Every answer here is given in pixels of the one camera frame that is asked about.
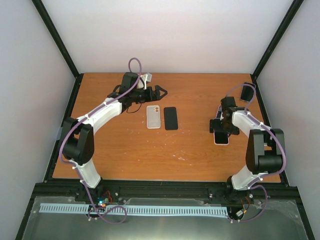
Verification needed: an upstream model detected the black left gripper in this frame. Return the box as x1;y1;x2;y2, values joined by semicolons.
131;85;168;104

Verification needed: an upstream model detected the cream white phone case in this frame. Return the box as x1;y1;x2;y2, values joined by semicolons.
146;105;161;129

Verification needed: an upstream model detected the black phone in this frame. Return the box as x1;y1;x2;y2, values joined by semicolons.
163;107;178;131

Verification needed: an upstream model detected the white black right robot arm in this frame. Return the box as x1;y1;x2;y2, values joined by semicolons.
209;96;286;197

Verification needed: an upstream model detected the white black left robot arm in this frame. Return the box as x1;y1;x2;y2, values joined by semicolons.
58;72;168;202

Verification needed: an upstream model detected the dark grey phone far corner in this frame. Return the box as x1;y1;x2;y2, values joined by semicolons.
239;82;256;103

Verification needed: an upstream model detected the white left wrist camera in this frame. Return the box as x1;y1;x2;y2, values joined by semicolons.
137;72;152;90

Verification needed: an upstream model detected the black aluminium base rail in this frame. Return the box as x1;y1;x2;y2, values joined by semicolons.
30;179;302;207

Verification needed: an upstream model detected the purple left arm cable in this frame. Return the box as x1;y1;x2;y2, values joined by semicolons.
60;57;143;224

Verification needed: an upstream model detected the black right frame post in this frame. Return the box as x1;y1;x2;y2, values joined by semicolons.
251;0;304;82

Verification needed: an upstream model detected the black frame post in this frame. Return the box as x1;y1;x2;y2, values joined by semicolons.
251;0;304;82
31;0;83;81

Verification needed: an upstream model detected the black left frame post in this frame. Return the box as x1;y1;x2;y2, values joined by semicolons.
31;0;83;81

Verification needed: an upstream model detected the light blue slotted cable duct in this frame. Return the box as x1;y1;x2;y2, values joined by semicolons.
38;203;228;218

